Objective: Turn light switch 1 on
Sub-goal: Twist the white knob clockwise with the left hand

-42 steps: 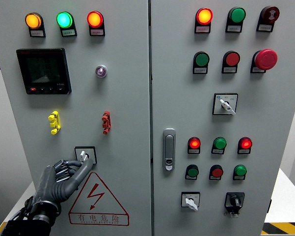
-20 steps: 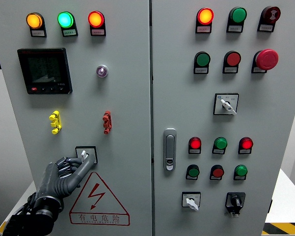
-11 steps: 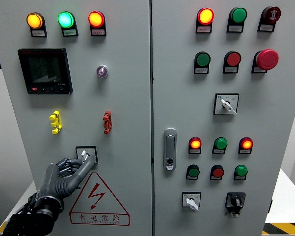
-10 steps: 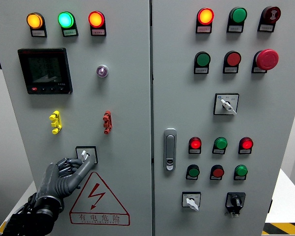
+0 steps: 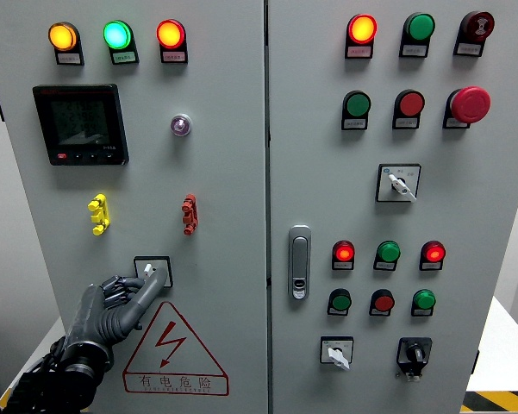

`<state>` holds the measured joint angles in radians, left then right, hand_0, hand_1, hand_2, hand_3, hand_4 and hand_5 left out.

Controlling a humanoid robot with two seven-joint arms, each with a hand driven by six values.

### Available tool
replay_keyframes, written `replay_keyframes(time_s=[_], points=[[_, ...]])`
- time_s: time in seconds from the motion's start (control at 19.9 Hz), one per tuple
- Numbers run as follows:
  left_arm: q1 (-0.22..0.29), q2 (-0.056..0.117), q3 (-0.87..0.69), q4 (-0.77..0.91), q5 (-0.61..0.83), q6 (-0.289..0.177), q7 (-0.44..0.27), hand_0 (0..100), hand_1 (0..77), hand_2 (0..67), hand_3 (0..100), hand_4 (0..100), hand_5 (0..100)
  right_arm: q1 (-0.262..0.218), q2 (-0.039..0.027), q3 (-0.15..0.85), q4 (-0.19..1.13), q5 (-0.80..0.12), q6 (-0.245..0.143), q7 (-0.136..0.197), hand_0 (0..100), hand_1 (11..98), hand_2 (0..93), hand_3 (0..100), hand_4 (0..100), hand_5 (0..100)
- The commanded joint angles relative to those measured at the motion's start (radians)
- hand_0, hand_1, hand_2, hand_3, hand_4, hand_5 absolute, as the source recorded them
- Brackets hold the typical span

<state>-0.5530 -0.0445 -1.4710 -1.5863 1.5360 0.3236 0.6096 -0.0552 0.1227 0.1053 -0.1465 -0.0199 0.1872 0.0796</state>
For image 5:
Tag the small green lamp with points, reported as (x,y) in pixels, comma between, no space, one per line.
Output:
(424,299)
(388,251)

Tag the grey door with display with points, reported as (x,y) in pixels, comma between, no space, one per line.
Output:
(224,194)

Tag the small red-rimmed lamp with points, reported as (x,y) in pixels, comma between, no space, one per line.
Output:
(343,252)
(433,252)

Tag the large yellow lamp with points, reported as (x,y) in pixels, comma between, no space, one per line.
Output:
(63,36)

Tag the large red stop button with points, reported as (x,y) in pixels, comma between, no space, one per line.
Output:
(470,104)

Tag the large red-rimmed lamp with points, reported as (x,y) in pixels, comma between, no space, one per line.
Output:
(170,34)
(362,29)

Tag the black yellow striped tape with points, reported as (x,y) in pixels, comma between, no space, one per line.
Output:
(500,402)
(4,401)

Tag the small label plate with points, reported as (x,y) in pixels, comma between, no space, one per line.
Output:
(384,266)
(469,49)
(413,50)
(354,123)
(337,313)
(420,312)
(174,56)
(359,52)
(453,123)
(429,266)
(378,313)
(69,58)
(124,57)
(342,265)
(405,123)

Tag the silver door lock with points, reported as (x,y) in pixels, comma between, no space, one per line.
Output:
(300,263)

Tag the red warning triangle sticker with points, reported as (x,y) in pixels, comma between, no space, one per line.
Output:
(170,340)

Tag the large red push button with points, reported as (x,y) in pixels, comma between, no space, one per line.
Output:
(411,104)

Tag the small red push button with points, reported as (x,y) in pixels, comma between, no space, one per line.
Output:
(383,302)

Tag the black display meter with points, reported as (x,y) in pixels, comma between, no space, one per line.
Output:
(81,125)

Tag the large bright green lamp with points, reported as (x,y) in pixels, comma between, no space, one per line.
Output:
(117,35)

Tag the dark red buzzer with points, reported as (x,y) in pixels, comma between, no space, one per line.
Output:
(479,24)

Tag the small green push button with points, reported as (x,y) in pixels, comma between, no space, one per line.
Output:
(341,302)

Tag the grey door with lock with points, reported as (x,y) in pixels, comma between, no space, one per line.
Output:
(321,194)

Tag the large green push button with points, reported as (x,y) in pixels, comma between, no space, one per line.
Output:
(357,104)

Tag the large dark green lamp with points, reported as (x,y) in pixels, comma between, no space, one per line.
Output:
(420,26)

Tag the clear round white lamp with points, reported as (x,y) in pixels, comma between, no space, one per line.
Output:
(181,125)

